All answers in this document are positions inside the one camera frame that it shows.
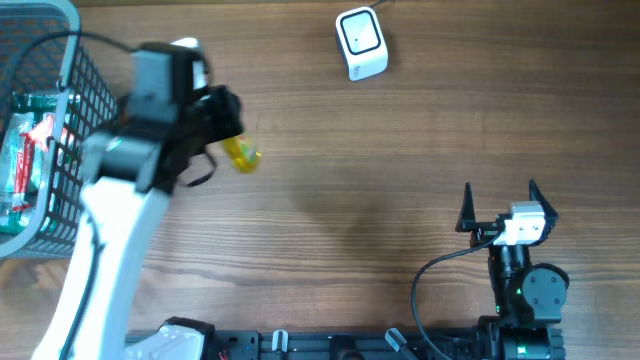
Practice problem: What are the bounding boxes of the right camera cable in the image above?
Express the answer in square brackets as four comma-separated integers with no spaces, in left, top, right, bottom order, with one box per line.
[410,230,506,360]

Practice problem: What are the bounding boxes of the white barcode scanner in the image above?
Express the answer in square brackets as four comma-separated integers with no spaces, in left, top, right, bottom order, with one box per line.
[335,6,389,82]

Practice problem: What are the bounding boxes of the green 3M product package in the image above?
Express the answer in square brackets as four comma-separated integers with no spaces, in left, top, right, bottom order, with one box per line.
[1,93,58,235]

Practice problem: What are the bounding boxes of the camera cable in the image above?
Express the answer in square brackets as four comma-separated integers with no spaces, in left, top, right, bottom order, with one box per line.
[9,30,139,81]
[410,230,506,360]

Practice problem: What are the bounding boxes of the small yellow oil bottle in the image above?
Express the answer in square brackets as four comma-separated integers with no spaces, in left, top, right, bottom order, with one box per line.
[222,134,261,173]

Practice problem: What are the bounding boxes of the left camera cable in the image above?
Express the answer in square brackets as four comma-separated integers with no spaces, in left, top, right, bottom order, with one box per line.
[9,30,139,81]

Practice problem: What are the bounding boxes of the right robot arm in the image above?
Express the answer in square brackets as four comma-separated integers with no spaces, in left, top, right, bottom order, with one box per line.
[456,180,570,360]

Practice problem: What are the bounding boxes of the grey plastic shopping basket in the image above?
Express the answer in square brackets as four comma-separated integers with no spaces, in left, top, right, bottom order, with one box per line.
[1,1,117,258]

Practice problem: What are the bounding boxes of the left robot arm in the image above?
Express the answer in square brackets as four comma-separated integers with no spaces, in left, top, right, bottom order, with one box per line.
[34,38,244,359]

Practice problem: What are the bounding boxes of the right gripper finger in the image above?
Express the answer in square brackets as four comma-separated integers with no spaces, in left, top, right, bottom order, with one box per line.
[528,179,559,220]
[455,182,477,232]

